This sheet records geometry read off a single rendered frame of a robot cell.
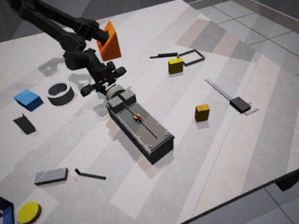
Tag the grey hollow cylinder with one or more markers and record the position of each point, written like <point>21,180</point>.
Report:
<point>62,99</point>

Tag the blue rectangular block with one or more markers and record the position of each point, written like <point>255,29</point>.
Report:
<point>28,100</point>

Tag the yellow round disc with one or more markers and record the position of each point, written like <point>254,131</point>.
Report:
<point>29,213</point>

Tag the yellow cube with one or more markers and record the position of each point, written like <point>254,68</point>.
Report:
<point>175,66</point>

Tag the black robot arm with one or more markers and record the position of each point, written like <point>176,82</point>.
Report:
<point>40,14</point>

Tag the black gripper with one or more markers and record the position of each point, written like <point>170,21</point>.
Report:
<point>98,86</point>

